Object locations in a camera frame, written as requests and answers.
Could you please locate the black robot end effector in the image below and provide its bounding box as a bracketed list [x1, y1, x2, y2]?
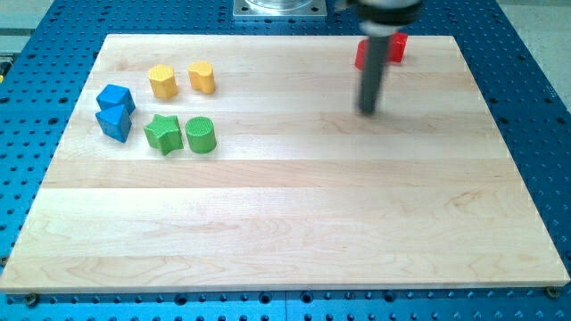
[335, 0, 423, 37]

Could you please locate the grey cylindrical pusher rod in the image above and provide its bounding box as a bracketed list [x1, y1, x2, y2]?
[358, 36, 391, 114]

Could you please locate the red block left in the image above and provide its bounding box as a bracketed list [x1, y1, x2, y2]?
[353, 39, 368, 71]

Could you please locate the red block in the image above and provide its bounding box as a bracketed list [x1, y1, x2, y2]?
[387, 32, 409, 63]
[353, 39, 368, 71]

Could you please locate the red block right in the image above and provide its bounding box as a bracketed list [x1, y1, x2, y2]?
[387, 32, 409, 63]

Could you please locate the yellow heart block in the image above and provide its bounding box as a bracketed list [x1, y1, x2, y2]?
[187, 61, 216, 95]

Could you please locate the green cylinder block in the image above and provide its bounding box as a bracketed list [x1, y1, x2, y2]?
[185, 116, 217, 153]

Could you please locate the wooden board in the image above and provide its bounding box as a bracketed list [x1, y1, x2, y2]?
[1, 34, 569, 293]

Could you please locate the yellow pentagon block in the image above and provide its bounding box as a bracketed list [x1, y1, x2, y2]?
[148, 64, 178, 99]

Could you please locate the green star block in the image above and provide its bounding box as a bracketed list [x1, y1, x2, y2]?
[144, 114, 183, 155]

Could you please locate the blue cube block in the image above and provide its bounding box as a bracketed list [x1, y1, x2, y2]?
[96, 84, 136, 114]

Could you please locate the blue triangular block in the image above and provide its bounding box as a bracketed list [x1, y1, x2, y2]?
[95, 104, 132, 143]

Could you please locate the blue perforated table plate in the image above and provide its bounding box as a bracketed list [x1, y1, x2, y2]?
[1, 1, 570, 320]

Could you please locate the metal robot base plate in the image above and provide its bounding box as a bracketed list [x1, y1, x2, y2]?
[233, 0, 327, 18]

